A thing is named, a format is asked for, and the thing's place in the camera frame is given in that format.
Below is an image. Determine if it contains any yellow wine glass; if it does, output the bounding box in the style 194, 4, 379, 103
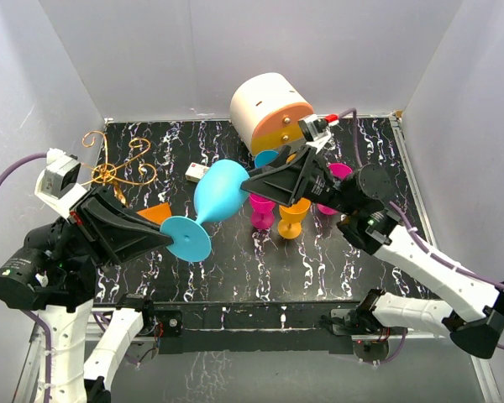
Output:
286, 153, 301, 164
277, 197, 311, 239

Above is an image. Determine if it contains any blue wine glass back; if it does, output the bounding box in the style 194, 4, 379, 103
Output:
160, 160, 249, 263

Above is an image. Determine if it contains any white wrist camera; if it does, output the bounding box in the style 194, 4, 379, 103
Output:
297, 114, 339, 154
34, 149, 87, 219

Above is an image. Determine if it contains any white round drawer cabinet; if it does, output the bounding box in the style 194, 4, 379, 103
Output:
229, 72, 314, 156

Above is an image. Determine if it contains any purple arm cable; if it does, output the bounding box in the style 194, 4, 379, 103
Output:
335, 107, 504, 370
0, 151, 139, 403

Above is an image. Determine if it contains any blue wine glass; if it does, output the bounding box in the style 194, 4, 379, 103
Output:
160, 160, 249, 263
254, 149, 278, 168

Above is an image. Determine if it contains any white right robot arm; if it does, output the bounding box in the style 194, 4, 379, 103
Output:
241, 145, 504, 359

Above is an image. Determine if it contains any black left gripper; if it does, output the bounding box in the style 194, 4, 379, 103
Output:
25, 183, 175, 268

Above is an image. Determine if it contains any blue wine glass front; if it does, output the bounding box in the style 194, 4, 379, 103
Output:
254, 149, 278, 168

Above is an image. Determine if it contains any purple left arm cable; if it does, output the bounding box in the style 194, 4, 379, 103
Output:
0, 151, 139, 403

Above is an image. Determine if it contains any pink wine glass front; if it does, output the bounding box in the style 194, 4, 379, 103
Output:
317, 163, 353, 216

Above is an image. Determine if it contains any small white cardboard box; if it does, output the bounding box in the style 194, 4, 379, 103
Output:
185, 163, 209, 183

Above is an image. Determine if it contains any orange wooden rack base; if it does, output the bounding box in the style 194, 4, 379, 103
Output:
137, 202, 172, 226

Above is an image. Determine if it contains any gold wire glass rack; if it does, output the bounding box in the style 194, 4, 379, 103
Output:
81, 130, 157, 207

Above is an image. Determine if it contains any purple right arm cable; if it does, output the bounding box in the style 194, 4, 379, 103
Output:
335, 107, 504, 370

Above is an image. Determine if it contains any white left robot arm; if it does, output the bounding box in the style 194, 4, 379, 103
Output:
0, 184, 173, 402

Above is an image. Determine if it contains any pink wine glass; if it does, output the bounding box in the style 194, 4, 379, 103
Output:
317, 163, 353, 216
249, 194, 276, 230

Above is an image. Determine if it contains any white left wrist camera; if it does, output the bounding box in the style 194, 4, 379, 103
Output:
34, 149, 87, 219

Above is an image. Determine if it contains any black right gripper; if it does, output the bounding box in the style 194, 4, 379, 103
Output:
234, 145, 356, 216

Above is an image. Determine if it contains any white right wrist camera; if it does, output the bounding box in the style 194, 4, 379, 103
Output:
297, 114, 339, 154

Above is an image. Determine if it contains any black front mounting rail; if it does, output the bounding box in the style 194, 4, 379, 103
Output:
33, 300, 446, 358

